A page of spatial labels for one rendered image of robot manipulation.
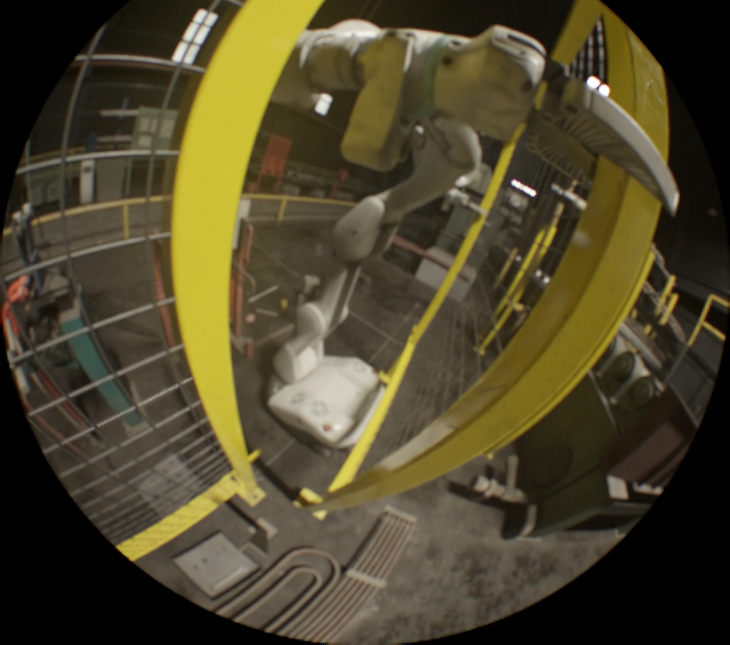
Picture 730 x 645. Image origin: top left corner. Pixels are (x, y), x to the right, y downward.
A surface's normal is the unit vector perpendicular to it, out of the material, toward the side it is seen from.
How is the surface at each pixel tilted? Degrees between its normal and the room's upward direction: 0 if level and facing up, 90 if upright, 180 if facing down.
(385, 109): 102
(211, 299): 90
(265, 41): 90
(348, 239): 90
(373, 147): 91
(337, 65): 134
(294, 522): 0
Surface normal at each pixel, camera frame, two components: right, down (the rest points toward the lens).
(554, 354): -0.39, 0.27
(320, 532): 0.34, -0.84
